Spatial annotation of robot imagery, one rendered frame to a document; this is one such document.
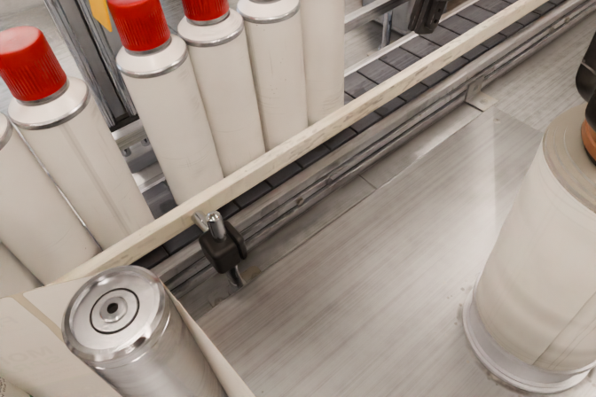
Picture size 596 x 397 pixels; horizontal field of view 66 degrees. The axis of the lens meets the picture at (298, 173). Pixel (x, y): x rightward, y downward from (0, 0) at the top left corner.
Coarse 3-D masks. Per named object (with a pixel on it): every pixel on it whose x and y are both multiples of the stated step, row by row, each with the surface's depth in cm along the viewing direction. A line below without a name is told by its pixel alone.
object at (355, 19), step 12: (384, 0) 52; (396, 0) 52; (408, 0) 54; (360, 12) 50; (372, 12) 51; (384, 12) 52; (348, 24) 49; (360, 24) 51; (120, 132) 39; (132, 132) 39; (144, 132) 40; (120, 144) 39; (132, 144) 40
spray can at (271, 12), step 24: (240, 0) 37; (264, 0) 35; (288, 0) 36; (264, 24) 36; (288, 24) 36; (264, 48) 37; (288, 48) 38; (264, 72) 39; (288, 72) 39; (264, 96) 41; (288, 96) 41; (264, 120) 44; (288, 120) 43; (264, 144) 47
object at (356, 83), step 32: (480, 0) 66; (512, 0) 66; (448, 32) 61; (512, 32) 60; (384, 64) 57; (448, 64) 56; (352, 96) 54; (416, 96) 53; (352, 128) 50; (160, 192) 45; (256, 192) 45; (160, 256) 40
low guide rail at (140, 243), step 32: (544, 0) 61; (480, 32) 55; (416, 64) 51; (384, 96) 49; (320, 128) 45; (256, 160) 43; (288, 160) 44; (224, 192) 41; (160, 224) 38; (192, 224) 40; (96, 256) 37; (128, 256) 37
